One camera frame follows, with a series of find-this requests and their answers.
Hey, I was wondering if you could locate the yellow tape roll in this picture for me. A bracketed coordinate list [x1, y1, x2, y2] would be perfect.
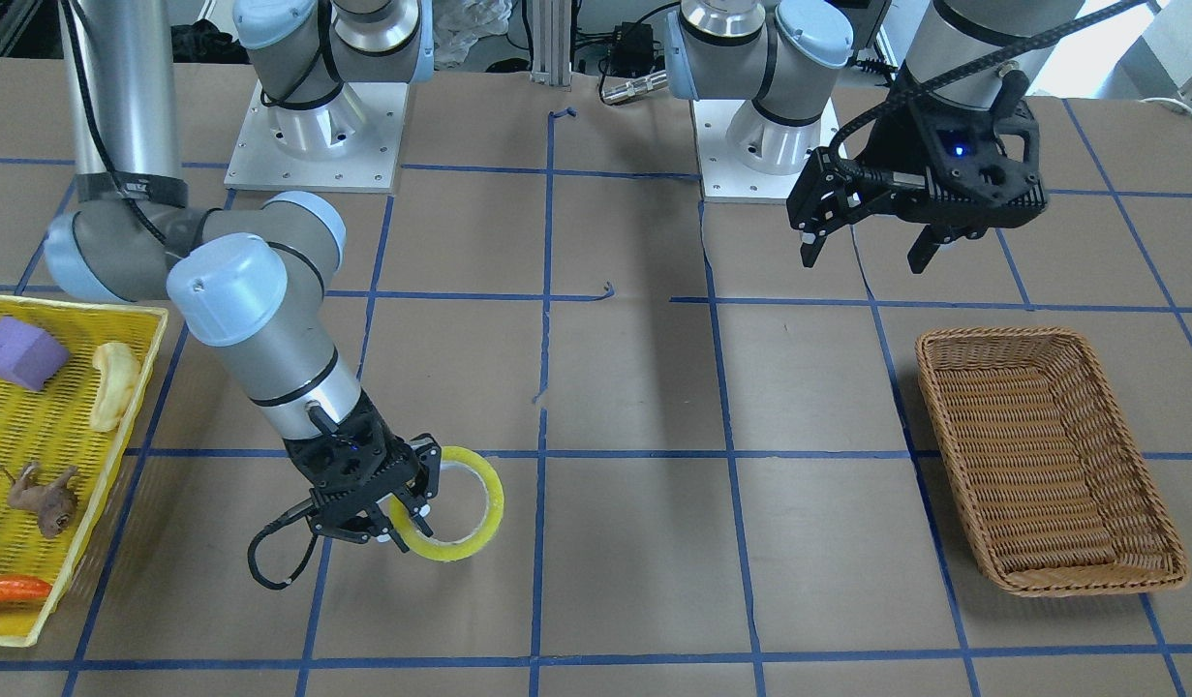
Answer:
[387, 444, 505, 564]

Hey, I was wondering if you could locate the black braided cable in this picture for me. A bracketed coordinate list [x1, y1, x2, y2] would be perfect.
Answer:
[825, 0, 1144, 185]

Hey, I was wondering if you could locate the orange carrot toy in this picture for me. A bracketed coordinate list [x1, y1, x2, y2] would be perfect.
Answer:
[0, 573, 54, 604]

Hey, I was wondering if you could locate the silver cable connector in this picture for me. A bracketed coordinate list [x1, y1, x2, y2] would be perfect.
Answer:
[598, 70, 669, 106]

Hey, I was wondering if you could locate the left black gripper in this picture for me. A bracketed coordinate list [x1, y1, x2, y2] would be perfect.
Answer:
[786, 94, 1048, 274]

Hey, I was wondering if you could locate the yellow plastic basket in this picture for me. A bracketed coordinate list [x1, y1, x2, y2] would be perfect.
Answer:
[0, 294, 168, 648]

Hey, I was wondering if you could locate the cream banana toy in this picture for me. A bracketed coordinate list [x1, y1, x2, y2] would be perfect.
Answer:
[88, 343, 139, 432]

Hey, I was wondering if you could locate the aluminium frame post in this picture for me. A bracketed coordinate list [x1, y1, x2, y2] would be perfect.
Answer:
[522, 1, 575, 91]

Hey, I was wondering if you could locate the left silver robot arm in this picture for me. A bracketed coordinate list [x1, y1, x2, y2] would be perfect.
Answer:
[666, 1, 1080, 273]

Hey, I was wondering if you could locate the black power adapter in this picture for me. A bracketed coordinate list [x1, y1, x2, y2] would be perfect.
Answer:
[607, 21, 654, 76]

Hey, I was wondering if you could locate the purple foam block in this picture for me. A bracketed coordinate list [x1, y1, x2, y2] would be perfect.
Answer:
[0, 317, 72, 392]

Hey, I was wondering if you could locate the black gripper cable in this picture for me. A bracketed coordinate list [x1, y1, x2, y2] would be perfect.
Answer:
[246, 499, 321, 591]

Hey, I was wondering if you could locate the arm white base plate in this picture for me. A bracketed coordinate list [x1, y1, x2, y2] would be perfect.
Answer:
[225, 83, 410, 194]
[691, 99, 838, 204]

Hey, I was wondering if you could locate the brown wicker basket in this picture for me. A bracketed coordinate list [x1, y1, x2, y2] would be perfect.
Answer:
[915, 326, 1190, 598]

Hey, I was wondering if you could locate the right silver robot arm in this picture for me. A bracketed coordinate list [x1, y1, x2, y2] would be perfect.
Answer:
[44, 1, 442, 550]

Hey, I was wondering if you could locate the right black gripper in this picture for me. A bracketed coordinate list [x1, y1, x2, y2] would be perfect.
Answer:
[286, 394, 442, 553]

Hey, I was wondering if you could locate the brown snail toy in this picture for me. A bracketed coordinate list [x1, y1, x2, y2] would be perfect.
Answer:
[0, 462, 77, 539]

